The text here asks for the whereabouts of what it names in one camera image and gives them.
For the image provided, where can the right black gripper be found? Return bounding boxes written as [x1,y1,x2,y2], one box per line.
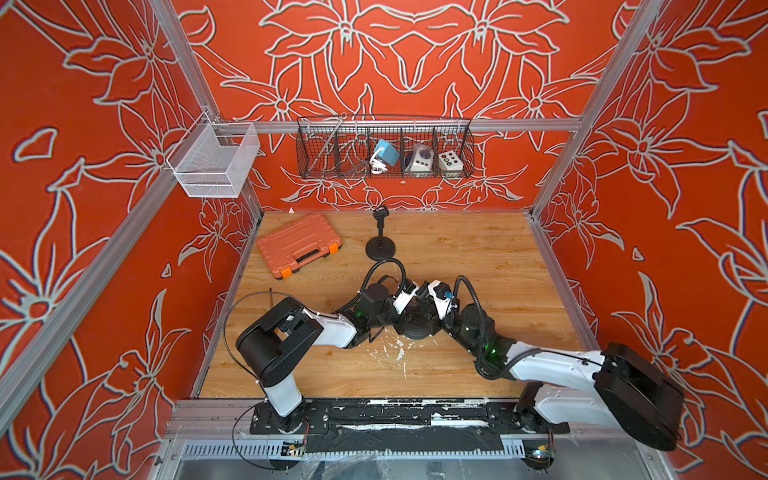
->
[415,294,482,359]

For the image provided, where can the black round stand base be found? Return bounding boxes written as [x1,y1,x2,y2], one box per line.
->
[365,236,396,262]

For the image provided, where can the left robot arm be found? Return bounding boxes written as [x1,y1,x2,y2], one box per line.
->
[235,258,415,433]

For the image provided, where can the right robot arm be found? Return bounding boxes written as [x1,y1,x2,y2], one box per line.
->
[426,276,684,452]

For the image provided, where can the orange plastic tool case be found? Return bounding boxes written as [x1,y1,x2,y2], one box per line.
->
[256,213,343,280]

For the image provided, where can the white device black knobs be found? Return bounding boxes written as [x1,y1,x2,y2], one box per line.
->
[405,145,434,178]

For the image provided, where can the teal box in basket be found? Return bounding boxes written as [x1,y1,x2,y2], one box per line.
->
[372,139,400,166]

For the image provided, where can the white button box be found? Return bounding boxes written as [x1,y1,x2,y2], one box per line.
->
[438,150,464,178]

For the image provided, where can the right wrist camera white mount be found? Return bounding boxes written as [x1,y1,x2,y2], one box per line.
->
[427,280,454,320]

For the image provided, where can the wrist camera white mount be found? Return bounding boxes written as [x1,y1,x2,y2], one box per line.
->
[427,280,454,320]
[393,280,418,315]

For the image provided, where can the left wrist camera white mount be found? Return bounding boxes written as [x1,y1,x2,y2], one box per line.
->
[393,280,418,315]

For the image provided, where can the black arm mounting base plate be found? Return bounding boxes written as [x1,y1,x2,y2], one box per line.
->
[249,398,570,457]

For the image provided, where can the black wire wall basket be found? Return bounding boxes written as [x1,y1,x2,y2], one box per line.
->
[296,114,476,180]

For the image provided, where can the clear plastic wall bin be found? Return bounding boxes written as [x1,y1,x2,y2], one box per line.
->
[167,123,261,199]

